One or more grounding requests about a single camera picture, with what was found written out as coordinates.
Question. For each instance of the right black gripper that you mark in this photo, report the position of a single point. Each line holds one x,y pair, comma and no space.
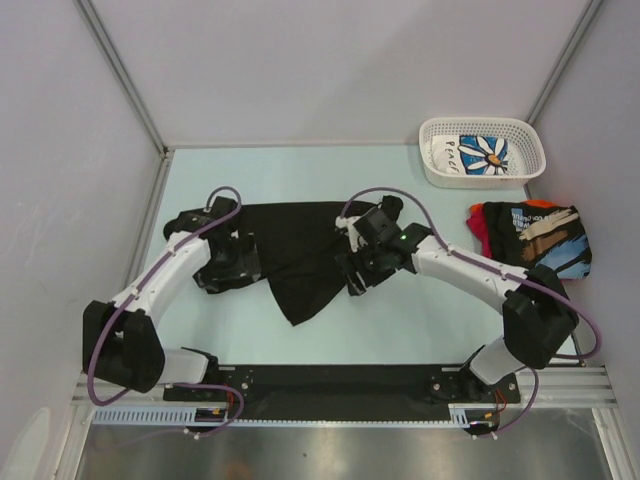
352,261

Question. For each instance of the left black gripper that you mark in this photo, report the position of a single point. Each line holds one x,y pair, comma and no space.
245,265

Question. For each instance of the black printed t-shirt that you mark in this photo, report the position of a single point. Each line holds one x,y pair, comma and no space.
532,233
297,244

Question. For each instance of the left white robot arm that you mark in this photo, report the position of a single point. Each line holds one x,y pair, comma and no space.
120,343

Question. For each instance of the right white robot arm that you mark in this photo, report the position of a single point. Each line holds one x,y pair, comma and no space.
536,316

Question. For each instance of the folded red t-shirt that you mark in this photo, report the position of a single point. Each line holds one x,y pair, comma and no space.
480,225

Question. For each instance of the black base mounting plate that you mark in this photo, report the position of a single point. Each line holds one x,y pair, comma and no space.
358,393

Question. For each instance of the white daisy print t-shirt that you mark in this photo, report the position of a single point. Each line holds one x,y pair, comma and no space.
471,155

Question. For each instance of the folded black printed t-shirt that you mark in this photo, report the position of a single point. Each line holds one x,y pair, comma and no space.
532,233

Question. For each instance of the white plastic basket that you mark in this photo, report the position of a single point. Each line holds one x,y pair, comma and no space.
526,155

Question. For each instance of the white slotted cable duct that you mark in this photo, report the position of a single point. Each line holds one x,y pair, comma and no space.
209,417

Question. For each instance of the left aluminium corner post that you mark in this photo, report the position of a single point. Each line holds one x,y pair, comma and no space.
108,49

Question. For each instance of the aluminium corner post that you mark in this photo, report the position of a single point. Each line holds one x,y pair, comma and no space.
578,34
108,49

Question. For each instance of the right aluminium corner post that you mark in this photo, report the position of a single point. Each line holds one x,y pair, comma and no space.
578,34

